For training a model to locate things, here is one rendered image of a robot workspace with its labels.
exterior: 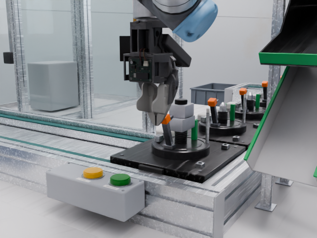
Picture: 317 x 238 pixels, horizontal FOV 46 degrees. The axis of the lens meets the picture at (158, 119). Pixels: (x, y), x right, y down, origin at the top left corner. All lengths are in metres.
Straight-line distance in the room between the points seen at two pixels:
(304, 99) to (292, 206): 0.26
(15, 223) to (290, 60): 0.63
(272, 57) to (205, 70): 3.53
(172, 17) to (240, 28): 3.94
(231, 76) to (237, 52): 0.29
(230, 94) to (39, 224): 1.46
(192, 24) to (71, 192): 0.42
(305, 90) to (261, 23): 3.93
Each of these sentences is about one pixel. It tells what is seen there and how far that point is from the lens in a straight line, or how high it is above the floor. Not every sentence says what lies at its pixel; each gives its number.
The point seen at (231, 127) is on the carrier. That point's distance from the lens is 1.06.
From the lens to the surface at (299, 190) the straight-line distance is 1.01.
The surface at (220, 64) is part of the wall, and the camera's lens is 4.33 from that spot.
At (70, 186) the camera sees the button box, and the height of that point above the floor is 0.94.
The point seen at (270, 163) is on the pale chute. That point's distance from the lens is 0.73.
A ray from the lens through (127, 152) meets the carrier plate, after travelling 0.88.
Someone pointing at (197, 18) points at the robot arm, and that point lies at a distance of 0.56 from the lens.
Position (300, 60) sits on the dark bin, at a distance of 0.68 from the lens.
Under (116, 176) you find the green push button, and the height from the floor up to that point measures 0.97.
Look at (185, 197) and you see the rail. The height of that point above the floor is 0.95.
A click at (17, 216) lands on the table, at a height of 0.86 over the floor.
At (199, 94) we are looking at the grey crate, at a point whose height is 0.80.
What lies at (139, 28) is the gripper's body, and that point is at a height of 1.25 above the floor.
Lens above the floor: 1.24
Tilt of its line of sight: 12 degrees down
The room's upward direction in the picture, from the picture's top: straight up
